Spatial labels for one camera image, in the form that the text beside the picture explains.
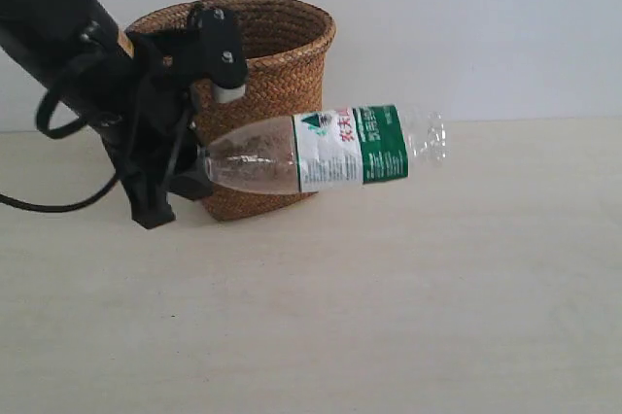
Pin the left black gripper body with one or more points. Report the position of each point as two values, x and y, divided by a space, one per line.
143 121

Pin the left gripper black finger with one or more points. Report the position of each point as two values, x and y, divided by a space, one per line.
190 179
148 203

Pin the clear plastic bottle green label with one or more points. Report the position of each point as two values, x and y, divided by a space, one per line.
327 149

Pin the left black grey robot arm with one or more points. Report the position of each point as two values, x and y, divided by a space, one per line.
43 38

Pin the brown woven wicker basket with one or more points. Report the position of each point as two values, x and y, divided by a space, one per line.
285 43

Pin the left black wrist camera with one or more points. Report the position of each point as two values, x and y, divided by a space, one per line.
209 46

